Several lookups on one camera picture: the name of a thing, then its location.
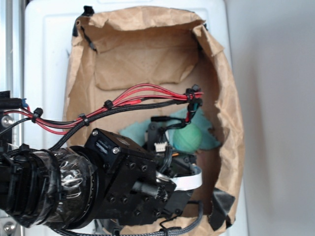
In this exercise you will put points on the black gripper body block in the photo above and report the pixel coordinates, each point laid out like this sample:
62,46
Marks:
128,188

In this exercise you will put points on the teal blue cloth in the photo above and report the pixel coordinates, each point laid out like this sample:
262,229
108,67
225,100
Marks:
137,130

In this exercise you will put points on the green ball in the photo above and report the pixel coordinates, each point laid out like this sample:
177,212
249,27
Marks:
187,139

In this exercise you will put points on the black tape piece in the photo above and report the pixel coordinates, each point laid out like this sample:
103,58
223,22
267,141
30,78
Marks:
222,203

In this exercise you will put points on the brown paper bag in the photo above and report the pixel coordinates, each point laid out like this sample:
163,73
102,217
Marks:
171,48

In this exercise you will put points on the black tape strip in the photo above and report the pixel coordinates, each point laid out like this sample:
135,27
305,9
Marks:
88,12

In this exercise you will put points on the white plastic bin lid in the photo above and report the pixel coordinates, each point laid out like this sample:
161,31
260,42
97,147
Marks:
48,32

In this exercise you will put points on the aluminium frame rail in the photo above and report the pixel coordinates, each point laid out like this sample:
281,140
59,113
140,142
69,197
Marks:
11,77

